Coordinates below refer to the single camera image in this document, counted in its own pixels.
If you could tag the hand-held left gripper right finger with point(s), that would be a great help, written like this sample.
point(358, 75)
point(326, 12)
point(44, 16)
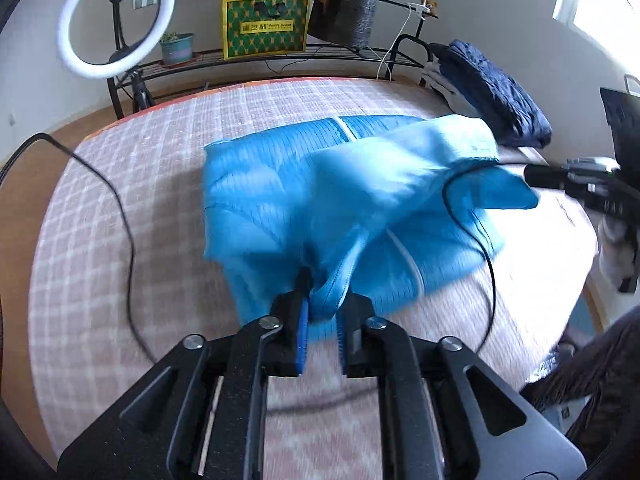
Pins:
point(341, 340)

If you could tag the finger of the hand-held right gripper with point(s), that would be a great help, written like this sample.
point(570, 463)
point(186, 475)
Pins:
point(542, 175)

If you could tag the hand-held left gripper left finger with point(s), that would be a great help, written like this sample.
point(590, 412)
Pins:
point(301, 330)

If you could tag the light blue pinstriped shirt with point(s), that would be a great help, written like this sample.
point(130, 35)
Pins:
point(280, 185)

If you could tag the white folded clothes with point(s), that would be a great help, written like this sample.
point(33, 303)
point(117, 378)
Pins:
point(442, 85)

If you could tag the black metal clothes rack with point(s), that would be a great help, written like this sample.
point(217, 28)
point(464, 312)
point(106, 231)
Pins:
point(330, 50)

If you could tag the person's right hand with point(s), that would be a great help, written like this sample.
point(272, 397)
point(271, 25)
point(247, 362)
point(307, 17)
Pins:
point(612, 255)

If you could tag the navy quilted jacket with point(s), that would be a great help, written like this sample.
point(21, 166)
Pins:
point(490, 90)

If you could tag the window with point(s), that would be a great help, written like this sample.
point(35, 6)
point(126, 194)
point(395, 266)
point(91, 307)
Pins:
point(610, 0)

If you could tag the person's dark striped clothing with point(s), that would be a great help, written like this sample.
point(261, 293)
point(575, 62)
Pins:
point(600, 360)

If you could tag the small brown teddy bear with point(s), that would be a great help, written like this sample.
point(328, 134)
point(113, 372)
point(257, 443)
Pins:
point(434, 7)

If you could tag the grey plaid coat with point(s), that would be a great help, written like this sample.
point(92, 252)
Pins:
point(357, 5)

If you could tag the small potted plant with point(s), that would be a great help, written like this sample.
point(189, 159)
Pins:
point(177, 52)

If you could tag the yellow and green box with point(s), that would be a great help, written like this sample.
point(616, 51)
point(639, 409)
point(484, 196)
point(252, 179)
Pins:
point(265, 25)

